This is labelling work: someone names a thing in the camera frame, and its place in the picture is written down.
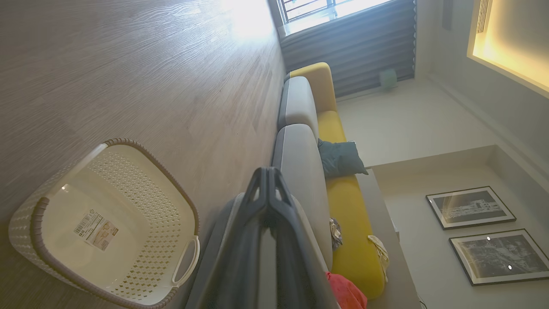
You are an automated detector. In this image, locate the red cloth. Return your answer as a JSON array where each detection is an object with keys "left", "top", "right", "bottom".
[{"left": 325, "top": 271, "right": 368, "bottom": 309}]

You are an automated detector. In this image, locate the cream perforated laundry basket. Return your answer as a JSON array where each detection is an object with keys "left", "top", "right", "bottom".
[{"left": 8, "top": 138, "right": 201, "bottom": 309}]

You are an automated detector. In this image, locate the small pale green wall device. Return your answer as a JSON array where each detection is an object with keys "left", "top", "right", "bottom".
[{"left": 379, "top": 69, "right": 398, "bottom": 90}]

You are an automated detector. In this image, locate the grey metal window railing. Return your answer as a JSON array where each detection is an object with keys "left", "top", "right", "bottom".
[{"left": 281, "top": 0, "right": 335, "bottom": 21}]

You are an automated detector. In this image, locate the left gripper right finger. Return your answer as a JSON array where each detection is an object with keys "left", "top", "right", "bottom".
[{"left": 269, "top": 167, "right": 339, "bottom": 309}]

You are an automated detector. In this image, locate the white basket label sticker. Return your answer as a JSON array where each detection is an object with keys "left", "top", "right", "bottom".
[{"left": 73, "top": 209, "right": 119, "bottom": 251}]

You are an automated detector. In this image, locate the cream cloth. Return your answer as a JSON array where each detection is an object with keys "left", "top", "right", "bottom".
[{"left": 368, "top": 235, "right": 390, "bottom": 282}]

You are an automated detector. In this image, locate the grey and yellow sofa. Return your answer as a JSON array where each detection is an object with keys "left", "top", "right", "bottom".
[{"left": 202, "top": 62, "right": 423, "bottom": 309}]

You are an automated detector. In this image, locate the grey pleated window blind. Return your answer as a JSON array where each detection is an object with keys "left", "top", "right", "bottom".
[{"left": 279, "top": 0, "right": 417, "bottom": 98}]

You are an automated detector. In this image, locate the slatted ceiling air vent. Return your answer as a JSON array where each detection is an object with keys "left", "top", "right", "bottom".
[{"left": 475, "top": 0, "right": 494, "bottom": 34}]

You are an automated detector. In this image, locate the black framed monochrome picture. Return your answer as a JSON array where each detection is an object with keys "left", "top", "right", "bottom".
[
  {"left": 426, "top": 186, "right": 517, "bottom": 230},
  {"left": 449, "top": 229, "right": 549, "bottom": 286}
]

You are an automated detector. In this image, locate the patterned grey cloth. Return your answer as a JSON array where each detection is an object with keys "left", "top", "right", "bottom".
[{"left": 329, "top": 218, "right": 343, "bottom": 250}]

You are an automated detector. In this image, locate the teal cushion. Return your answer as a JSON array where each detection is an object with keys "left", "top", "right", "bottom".
[{"left": 317, "top": 138, "right": 368, "bottom": 179}]

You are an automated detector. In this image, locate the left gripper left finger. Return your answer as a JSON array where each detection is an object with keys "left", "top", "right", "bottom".
[{"left": 185, "top": 167, "right": 270, "bottom": 309}]

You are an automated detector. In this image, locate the bright window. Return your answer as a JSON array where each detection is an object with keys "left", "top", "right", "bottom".
[{"left": 277, "top": 0, "right": 393, "bottom": 35}]

